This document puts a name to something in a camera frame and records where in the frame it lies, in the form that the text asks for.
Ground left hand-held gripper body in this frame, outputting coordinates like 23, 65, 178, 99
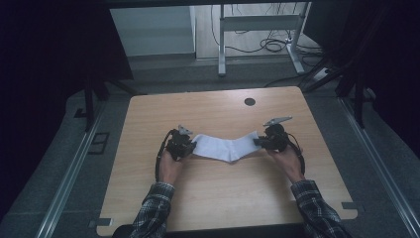
164, 124, 198, 163

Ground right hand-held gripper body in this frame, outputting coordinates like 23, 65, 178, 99
262, 115, 294, 154

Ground white cloth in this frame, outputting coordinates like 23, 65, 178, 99
190, 130, 263, 164

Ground person's left hand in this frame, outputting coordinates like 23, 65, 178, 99
157, 149, 185, 186

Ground person's right hand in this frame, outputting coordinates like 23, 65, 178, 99
266, 144, 307, 184

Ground white power strip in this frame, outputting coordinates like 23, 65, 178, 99
311, 66, 332, 82

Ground black stand legs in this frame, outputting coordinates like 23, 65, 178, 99
81, 74, 147, 133
297, 49, 379, 130

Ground grey tape strip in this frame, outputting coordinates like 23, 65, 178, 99
87, 217, 114, 229
341, 201, 367, 213

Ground white panel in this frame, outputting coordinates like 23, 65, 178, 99
109, 5, 196, 58

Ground right hand-held gripper black cable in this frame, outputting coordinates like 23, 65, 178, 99
286, 132, 306, 177

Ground black floor cables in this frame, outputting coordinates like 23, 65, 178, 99
210, 3, 326, 67

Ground aluminium floor rail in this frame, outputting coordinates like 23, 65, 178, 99
34, 101, 107, 238
339, 97, 420, 238

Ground grey metal desk frame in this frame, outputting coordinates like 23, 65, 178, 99
217, 2, 312, 78

